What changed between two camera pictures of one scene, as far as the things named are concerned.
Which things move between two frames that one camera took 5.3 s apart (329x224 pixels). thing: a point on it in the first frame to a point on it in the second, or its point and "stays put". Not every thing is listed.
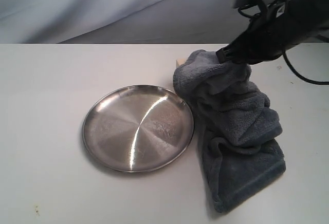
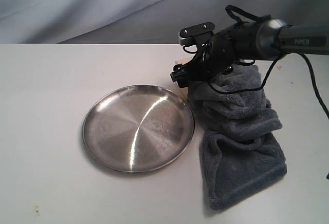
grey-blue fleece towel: x=238 y=131 stays put
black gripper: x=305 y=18 to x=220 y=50
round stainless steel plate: x=138 y=128 stays put
